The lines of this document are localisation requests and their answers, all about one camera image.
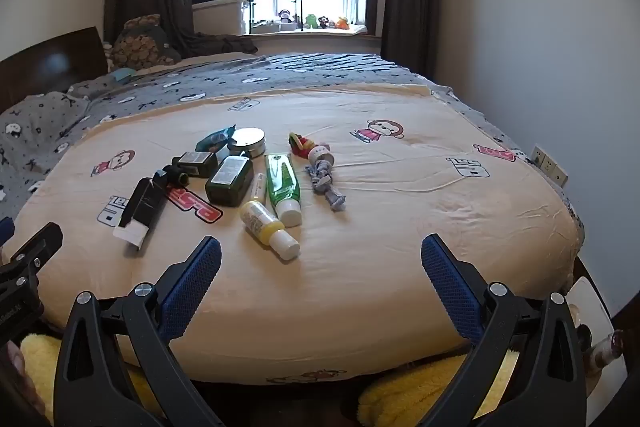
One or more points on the brown patterned cushion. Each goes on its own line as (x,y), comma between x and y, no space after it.
(136,47)

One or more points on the white storage box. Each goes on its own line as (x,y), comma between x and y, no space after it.
(220,16)

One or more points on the white bedside stand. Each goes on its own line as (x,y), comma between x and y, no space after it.
(587,302)

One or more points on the person's left hand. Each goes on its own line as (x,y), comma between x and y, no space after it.
(17,372)

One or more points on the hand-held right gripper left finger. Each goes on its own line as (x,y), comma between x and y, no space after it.
(192,289)

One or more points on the orange plush toy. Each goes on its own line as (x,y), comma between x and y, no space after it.
(342,23)

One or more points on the brown monkey plush toy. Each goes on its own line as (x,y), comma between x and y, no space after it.
(323,22)

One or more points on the round metal tin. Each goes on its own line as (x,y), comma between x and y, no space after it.
(247,139)

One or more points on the green plush toy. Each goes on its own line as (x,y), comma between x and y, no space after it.
(311,21)

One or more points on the grey printed duvet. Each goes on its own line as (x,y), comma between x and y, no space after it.
(210,77)

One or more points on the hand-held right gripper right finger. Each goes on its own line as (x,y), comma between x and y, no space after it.
(450,289)

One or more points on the grey printed pillow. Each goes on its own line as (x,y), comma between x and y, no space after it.
(35,124)

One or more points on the teal snack packet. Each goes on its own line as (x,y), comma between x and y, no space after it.
(214,140)

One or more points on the small white tube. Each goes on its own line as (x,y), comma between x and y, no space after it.
(257,188)

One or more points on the light blue cloth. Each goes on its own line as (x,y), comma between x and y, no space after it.
(123,75)

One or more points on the small clear bottle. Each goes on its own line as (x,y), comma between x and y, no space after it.
(607,347)

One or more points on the dark cloth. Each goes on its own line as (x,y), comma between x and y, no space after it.
(220,43)

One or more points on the long black box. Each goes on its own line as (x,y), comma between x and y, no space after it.
(145,204)

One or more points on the white wall socket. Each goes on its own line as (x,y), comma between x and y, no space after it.
(538,155)
(556,171)

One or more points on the beige printed blanket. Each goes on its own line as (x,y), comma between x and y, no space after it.
(380,227)

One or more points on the yellow fluffy blanket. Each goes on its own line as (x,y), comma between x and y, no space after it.
(400,394)

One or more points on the small black box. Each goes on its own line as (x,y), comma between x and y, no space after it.
(197,163)

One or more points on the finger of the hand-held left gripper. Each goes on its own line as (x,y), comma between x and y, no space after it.
(5,232)
(40,242)

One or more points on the dark green bottle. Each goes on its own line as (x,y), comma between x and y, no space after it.
(229,181)

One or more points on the dark wooden headboard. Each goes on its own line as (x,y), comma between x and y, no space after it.
(47,57)

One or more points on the green tube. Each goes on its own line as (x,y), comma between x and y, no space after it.
(282,187)

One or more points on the yellow white bottle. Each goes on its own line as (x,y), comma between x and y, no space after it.
(265,223)

